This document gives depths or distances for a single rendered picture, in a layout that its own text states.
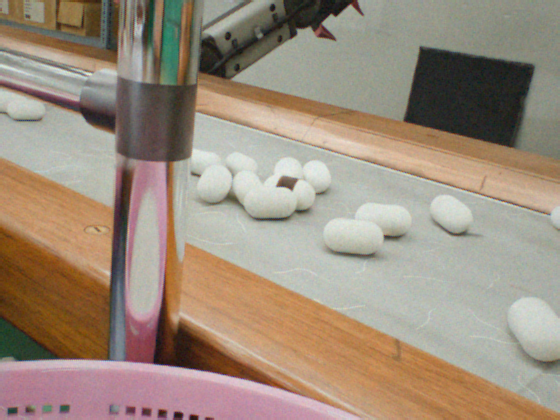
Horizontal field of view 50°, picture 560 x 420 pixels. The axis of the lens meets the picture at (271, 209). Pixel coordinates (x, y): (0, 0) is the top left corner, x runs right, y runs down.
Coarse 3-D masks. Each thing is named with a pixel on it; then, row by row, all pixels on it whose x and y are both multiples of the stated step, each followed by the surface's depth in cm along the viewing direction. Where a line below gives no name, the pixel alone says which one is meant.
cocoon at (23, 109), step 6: (12, 102) 54; (18, 102) 54; (24, 102) 54; (30, 102) 54; (36, 102) 55; (12, 108) 54; (18, 108) 54; (24, 108) 54; (30, 108) 54; (36, 108) 54; (42, 108) 55; (12, 114) 54; (18, 114) 54; (24, 114) 54; (30, 114) 54; (36, 114) 55; (42, 114) 55
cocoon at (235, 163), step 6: (228, 156) 47; (234, 156) 46; (240, 156) 46; (246, 156) 46; (228, 162) 46; (234, 162) 46; (240, 162) 45; (246, 162) 45; (252, 162) 45; (228, 168) 46; (234, 168) 46; (240, 168) 45; (246, 168) 45; (252, 168) 45; (234, 174) 46
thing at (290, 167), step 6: (282, 162) 45; (288, 162) 44; (294, 162) 45; (276, 168) 45; (282, 168) 44; (288, 168) 43; (294, 168) 44; (300, 168) 44; (276, 174) 44; (282, 174) 43; (288, 174) 43; (294, 174) 43; (300, 174) 44
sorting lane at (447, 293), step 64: (0, 128) 51; (64, 128) 54; (192, 192) 42; (384, 192) 48; (448, 192) 50; (256, 256) 33; (320, 256) 34; (384, 256) 35; (448, 256) 37; (512, 256) 38; (384, 320) 28; (448, 320) 29; (512, 384) 24
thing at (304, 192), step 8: (272, 176) 41; (280, 176) 41; (264, 184) 41; (272, 184) 40; (296, 184) 40; (304, 184) 40; (296, 192) 40; (304, 192) 40; (312, 192) 40; (296, 200) 40; (304, 200) 40; (312, 200) 40; (296, 208) 40; (304, 208) 40
